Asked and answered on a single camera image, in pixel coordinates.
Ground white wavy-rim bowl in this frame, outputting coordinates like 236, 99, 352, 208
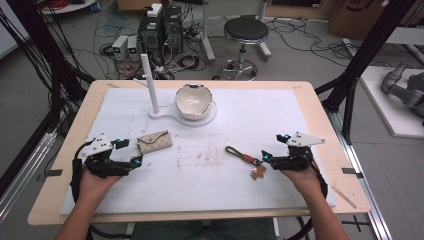
174, 82, 214, 122

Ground black computer tower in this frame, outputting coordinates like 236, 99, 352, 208
137, 13, 165, 67
162, 4, 184, 56

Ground black frame post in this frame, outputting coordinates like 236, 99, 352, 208
314, 0, 418, 145

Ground aluminium rail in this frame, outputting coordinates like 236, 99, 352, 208
0, 129, 58, 223
324, 108, 395, 240

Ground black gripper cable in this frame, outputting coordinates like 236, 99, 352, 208
68, 141, 97, 205
286, 159, 330, 240

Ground white table mat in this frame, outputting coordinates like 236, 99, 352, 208
59, 87, 337, 215

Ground black frame with cables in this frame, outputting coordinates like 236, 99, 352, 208
0, 0, 96, 138

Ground keychain with flower charm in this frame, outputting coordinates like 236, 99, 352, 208
224, 145, 268, 181

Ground black round stool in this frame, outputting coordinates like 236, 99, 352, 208
212, 14, 271, 82

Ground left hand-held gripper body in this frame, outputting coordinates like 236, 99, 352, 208
73, 133, 134, 178

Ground cardboard box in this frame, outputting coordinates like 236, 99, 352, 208
327, 0, 424, 42

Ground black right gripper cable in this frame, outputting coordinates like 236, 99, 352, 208
286, 159, 330, 240

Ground grey power supply unit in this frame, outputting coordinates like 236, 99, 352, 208
127, 35, 141, 62
111, 34, 130, 62

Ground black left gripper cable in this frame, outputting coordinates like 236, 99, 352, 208
68, 141, 97, 205

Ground wooden table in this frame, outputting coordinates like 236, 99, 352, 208
27, 79, 372, 227

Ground person's left hand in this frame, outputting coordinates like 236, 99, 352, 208
77, 167, 124, 203

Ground white stand with pole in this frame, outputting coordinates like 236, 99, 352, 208
133, 53, 218, 129

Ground white platform board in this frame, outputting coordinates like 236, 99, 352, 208
359, 65, 424, 140

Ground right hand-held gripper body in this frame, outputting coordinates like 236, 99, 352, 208
270, 131, 326, 172

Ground person's right hand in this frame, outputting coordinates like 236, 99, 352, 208
280, 164, 327, 198

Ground beige quilted pouch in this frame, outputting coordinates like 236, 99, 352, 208
136, 129, 174, 157

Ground thin wooden stick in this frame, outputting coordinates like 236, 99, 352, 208
331, 185, 358, 210

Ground person's jeans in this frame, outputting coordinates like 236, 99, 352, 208
129, 217, 278, 240

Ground white table leg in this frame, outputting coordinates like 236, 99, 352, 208
199, 0, 217, 63
255, 0, 273, 63

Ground white box on computer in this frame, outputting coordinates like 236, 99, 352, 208
146, 2, 164, 19

